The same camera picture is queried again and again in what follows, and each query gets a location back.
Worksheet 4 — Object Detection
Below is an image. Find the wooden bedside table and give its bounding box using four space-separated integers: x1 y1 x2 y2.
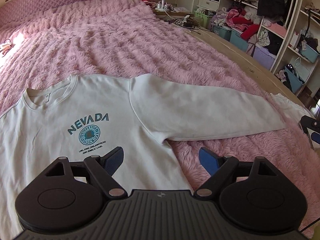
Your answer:
152 9 194 17

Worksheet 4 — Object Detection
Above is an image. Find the small pink item on bed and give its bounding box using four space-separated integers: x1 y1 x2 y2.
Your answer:
0 39 12 57

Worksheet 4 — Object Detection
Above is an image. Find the green storage bin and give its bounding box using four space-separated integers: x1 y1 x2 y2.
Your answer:
194 10 212 29

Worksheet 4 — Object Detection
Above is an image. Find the pink fluffy bed blanket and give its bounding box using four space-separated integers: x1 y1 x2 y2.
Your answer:
1 0 319 225

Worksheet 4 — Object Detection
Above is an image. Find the teal storage bin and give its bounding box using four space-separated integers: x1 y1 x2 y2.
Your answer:
230 29 248 52

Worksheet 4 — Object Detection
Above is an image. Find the white Nevada sweatshirt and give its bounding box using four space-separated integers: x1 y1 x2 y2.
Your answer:
1 74 286 239

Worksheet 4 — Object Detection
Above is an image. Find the white open wardrobe shelf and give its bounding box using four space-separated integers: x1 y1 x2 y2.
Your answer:
193 0 319 95

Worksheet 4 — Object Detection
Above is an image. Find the white table lamp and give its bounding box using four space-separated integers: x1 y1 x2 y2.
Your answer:
156 0 169 12

